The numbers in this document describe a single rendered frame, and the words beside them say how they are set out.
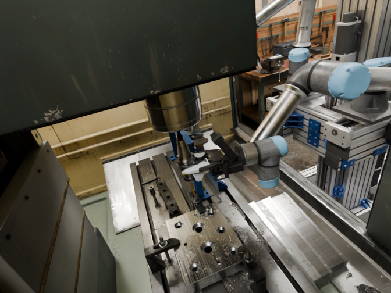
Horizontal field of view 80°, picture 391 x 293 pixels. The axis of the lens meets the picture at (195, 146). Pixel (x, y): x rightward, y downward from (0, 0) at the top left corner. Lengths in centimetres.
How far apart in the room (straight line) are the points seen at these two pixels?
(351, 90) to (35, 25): 85
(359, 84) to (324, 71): 11
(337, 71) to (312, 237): 76
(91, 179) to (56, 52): 151
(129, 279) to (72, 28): 116
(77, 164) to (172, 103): 138
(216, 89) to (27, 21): 148
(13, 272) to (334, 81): 97
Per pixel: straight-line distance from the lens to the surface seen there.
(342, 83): 89
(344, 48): 153
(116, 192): 172
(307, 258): 122
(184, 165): 74
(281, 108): 96
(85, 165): 189
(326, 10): 457
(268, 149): 80
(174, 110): 60
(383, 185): 108
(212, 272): 85
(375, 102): 137
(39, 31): 52
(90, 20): 51
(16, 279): 65
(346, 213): 132
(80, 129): 177
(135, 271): 140
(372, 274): 131
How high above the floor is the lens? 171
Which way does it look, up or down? 30 degrees down
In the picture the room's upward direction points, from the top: 11 degrees counter-clockwise
